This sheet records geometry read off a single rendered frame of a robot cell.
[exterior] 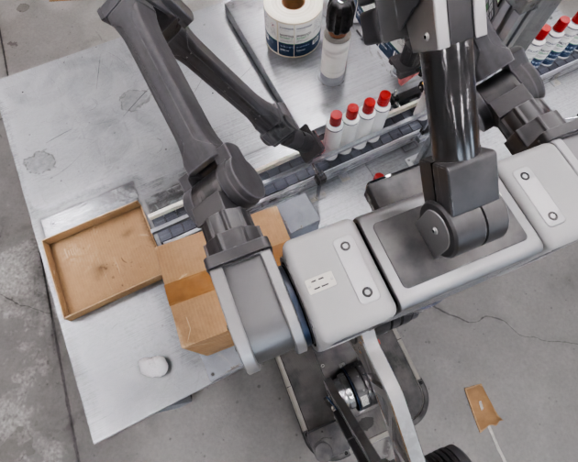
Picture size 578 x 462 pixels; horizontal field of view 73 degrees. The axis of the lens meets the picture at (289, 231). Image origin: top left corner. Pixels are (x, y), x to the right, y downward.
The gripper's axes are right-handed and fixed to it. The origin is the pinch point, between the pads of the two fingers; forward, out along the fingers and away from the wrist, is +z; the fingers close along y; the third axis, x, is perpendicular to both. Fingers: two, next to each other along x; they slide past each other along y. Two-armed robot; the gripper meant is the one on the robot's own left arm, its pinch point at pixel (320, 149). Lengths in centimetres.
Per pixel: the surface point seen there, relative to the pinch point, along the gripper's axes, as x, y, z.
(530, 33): -55, -18, -12
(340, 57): -19.5, 23.5, 6.2
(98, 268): 66, -1, -39
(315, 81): -7.2, 28.3, 12.7
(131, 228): 56, 6, -31
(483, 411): 29, -107, 93
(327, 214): 10.8, -16.5, 4.5
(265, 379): 95, -50, 44
